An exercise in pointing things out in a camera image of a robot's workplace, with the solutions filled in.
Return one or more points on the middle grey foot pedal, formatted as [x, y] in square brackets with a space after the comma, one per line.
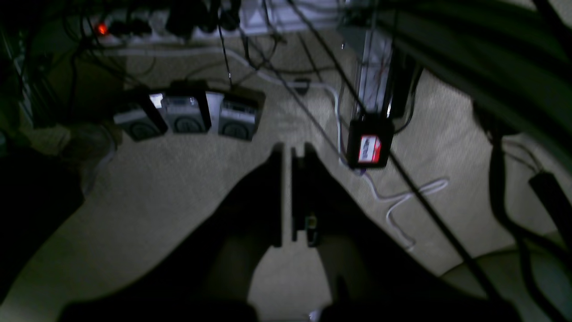
[186, 104]

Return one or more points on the aluminium table leg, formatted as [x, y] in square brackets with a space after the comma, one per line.
[373, 49]

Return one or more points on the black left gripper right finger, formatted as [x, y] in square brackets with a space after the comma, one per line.
[370, 277]

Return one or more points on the white power strip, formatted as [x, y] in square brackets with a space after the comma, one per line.
[186, 20]

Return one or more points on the right grey foot pedal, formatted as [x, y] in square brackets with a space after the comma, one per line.
[240, 113]

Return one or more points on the black box with red label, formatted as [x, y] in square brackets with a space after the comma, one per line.
[369, 143]

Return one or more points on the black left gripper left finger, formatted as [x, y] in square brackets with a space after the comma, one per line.
[207, 277]

